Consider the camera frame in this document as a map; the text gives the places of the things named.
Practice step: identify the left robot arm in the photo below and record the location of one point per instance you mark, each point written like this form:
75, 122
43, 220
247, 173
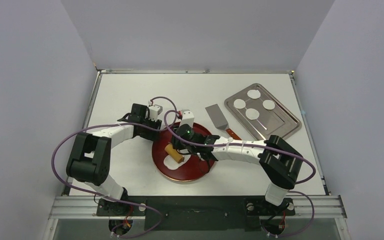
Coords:
90, 157

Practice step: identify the white dumpling wrapper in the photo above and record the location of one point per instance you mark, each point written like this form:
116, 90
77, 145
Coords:
269, 104
252, 114
254, 94
239, 104

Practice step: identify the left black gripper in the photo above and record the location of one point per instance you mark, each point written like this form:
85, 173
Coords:
153, 136

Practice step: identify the wooden dough roller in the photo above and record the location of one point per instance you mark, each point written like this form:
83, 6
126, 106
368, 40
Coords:
173, 153

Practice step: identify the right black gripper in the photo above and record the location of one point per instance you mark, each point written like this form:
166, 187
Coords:
180, 144

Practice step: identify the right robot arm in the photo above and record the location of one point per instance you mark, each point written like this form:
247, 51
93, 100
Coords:
279, 160

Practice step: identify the rectangular steel tray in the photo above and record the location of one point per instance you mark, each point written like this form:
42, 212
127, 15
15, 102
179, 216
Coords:
280, 121

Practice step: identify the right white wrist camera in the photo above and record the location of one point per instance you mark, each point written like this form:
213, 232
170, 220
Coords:
186, 118

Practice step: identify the white dough piece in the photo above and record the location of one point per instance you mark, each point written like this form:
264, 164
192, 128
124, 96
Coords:
171, 164

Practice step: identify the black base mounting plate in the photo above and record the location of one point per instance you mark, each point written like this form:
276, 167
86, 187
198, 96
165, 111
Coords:
203, 213

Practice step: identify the round red lacquer tray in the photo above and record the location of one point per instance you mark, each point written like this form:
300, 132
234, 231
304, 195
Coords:
194, 169

